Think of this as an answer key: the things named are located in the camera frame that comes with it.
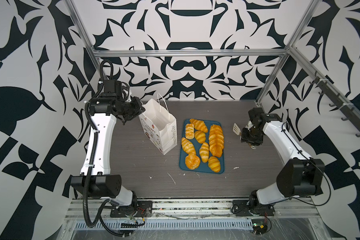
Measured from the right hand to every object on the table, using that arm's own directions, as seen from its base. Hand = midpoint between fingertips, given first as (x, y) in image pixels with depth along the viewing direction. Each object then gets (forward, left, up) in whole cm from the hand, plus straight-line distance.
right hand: (246, 139), depth 83 cm
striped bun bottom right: (-10, +18, -9) cm, 22 cm away
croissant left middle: (+1, +32, -9) cm, 33 cm away
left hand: (+6, +53, +22) cm, 57 cm away
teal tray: (-10, +23, -12) cm, 28 cm away
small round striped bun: (+8, +24, -9) cm, 27 cm away
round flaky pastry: (-8, +30, -8) cm, 32 cm away
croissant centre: (-2, +23, -9) cm, 25 cm away
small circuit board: (-38, 0, -15) cm, 41 cm away
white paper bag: (0, +46, +13) cm, 48 cm away
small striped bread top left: (+11, +31, -8) cm, 33 cm away
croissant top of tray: (+16, +24, -9) cm, 30 cm away
